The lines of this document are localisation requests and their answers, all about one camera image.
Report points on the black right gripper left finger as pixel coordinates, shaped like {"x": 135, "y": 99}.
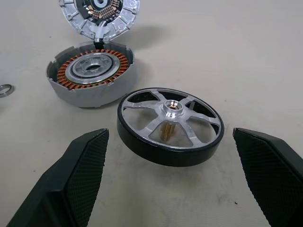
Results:
{"x": 71, "y": 179}

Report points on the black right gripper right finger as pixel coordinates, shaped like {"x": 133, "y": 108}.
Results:
{"x": 272, "y": 170}

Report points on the black rotor with silver spokes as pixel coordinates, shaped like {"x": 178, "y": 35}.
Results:
{"x": 135, "y": 145}

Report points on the small grey round object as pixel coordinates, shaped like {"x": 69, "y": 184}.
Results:
{"x": 78, "y": 99}

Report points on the silver motor cover circuit board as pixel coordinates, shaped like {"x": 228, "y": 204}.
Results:
{"x": 78, "y": 26}

